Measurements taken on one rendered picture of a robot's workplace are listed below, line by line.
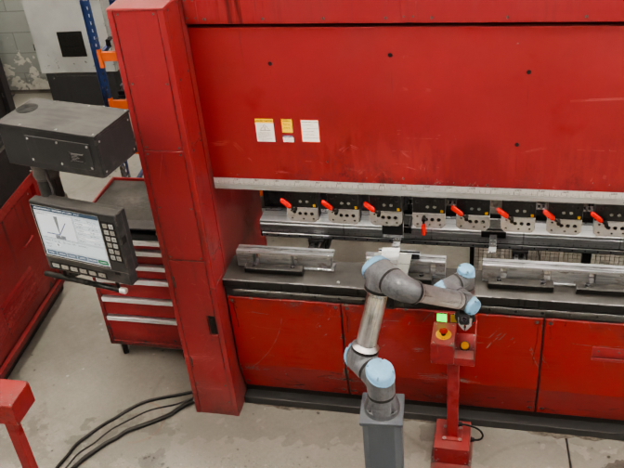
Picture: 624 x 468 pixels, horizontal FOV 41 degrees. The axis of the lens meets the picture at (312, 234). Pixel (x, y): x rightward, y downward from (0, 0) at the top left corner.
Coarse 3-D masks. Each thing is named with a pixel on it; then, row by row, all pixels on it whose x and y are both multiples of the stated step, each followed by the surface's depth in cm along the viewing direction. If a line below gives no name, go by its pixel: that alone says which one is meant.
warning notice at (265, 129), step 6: (258, 120) 373; (264, 120) 372; (270, 120) 372; (258, 126) 375; (264, 126) 374; (270, 126) 374; (258, 132) 377; (264, 132) 376; (270, 132) 375; (258, 138) 379; (264, 138) 378; (270, 138) 377
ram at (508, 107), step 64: (256, 64) 358; (320, 64) 351; (384, 64) 345; (448, 64) 339; (512, 64) 334; (576, 64) 328; (320, 128) 369; (384, 128) 362; (448, 128) 355; (512, 128) 349; (576, 128) 343; (384, 192) 380; (448, 192) 373
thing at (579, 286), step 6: (576, 282) 386; (582, 282) 385; (576, 288) 384; (582, 288) 382; (588, 288) 382; (594, 288) 381; (600, 288) 381; (606, 288) 380; (612, 288) 380; (618, 288) 380; (594, 294) 382; (600, 294) 381; (606, 294) 380; (612, 294) 379; (618, 294) 379
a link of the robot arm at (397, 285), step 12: (396, 276) 320; (408, 276) 322; (384, 288) 321; (396, 288) 319; (408, 288) 319; (420, 288) 321; (432, 288) 328; (444, 288) 335; (396, 300) 323; (408, 300) 321; (420, 300) 323; (432, 300) 328; (444, 300) 332; (456, 300) 336; (468, 300) 341; (468, 312) 341
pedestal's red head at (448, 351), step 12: (444, 312) 386; (444, 324) 388; (432, 336) 382; (456, 336) 386; (468, 336) 385; (432, 348) 379; (444, 348) 378; (456, 348) 384; (432, 360) 383; (444, 360) 382; (456, 360) 380; (468, 360) 379
